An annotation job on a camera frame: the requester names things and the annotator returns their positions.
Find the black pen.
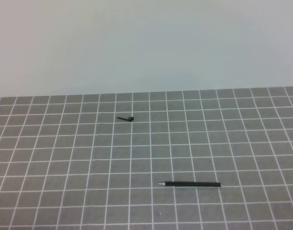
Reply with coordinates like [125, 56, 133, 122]
[158, 181, 222, 187]

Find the grey grid tablecloth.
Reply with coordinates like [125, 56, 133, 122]
[0, 87, 293, 230]

